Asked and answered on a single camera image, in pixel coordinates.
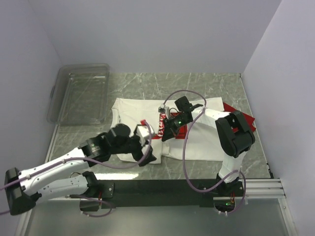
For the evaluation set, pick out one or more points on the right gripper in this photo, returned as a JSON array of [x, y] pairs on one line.
[[170, 131]]

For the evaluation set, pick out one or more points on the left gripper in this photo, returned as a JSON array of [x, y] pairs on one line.
[[139, 154]]

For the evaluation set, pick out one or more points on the white Coca-Cola t-shirt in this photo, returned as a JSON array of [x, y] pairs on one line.
[[203, 142]]

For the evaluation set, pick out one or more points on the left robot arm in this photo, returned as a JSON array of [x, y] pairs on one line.
[[24, 189]]

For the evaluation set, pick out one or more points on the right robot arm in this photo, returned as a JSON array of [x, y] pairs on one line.
[[235, 137]]

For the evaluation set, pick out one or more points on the black mounting base bar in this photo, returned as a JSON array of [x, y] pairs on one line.
[[159, 193]]

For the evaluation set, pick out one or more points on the clear plastic bin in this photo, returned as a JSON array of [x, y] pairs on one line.
[[79, 95]]

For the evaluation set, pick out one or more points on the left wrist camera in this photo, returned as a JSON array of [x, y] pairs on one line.
[[144, 132]]

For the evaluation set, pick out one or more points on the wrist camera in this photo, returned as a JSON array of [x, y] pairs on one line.
[[144, 132], [164, 112]]

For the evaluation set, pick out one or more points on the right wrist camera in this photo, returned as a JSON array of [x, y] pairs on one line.
[[164, 112]]

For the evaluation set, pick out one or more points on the aluminium rail frame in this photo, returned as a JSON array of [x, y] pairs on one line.
[[269, 188]]

